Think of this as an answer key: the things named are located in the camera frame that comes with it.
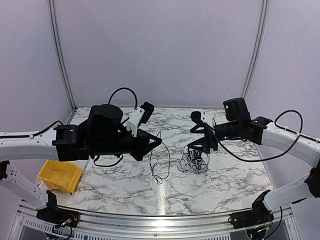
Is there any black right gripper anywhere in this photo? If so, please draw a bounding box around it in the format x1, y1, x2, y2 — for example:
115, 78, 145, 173
187, 120, 241, 154

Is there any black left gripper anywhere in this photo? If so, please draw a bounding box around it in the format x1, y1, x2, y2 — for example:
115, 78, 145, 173
91, 128, 163, 162

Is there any thin black cable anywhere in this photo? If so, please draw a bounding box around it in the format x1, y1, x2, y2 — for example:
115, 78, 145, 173
149, 131, 171, 185

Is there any cable pile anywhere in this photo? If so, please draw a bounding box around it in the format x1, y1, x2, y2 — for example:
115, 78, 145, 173
177, 145, 210, 175

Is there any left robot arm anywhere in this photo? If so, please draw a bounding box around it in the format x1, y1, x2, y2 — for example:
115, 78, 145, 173
0, 102, 162, 223

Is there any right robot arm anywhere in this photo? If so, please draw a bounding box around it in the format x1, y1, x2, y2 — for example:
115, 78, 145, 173
188, 97, 320, 224

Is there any near yellow plastic bin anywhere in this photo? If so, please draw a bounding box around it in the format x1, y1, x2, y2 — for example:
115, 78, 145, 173
37, 159, 83, 194

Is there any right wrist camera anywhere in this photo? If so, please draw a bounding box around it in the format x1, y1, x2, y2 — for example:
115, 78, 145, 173
190, 111, 216, 129

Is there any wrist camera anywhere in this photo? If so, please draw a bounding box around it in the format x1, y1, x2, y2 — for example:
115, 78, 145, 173
125, 101, 155, 138
190, 111, 216, 129

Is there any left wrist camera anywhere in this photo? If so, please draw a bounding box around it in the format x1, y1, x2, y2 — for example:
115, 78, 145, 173
125, 101, 155, 138

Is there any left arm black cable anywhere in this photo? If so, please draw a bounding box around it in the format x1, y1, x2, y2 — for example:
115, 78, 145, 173
29, 87, 139, 168

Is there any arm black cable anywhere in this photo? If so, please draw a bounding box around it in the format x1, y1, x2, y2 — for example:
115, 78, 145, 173
212, 109, 320, 162
29, 87, 139, 168

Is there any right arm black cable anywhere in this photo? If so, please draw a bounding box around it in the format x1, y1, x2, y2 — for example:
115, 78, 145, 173
212, 109, 320, 162

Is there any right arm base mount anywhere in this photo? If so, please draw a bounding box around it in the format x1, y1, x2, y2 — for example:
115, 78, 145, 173
228, 190, 274, 229

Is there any aluminium front rail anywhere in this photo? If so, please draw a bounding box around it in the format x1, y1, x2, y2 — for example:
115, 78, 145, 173
8, 200, 301, 240

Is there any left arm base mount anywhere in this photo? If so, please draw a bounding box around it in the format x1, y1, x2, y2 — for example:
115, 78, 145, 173
36, 190, 80, 228

